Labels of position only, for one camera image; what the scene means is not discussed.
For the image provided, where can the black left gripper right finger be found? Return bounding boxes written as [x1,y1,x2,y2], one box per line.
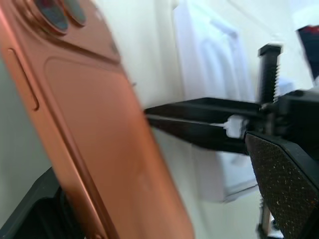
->
[245,131,319,239]

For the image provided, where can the orange smartphone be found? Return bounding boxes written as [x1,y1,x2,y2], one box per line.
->
[0,0,195,239]

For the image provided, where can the black ribbed upright post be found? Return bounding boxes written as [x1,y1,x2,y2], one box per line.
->
[257,44,284,104]

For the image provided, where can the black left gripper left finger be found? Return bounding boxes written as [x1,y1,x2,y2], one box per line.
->
[0,168,87,239]

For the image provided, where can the dark object with red spot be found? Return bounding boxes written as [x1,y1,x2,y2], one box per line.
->
[295,24,319,84]

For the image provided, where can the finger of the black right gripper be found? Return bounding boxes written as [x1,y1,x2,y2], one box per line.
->
[144,97,262,118]
[147,116,250,157]

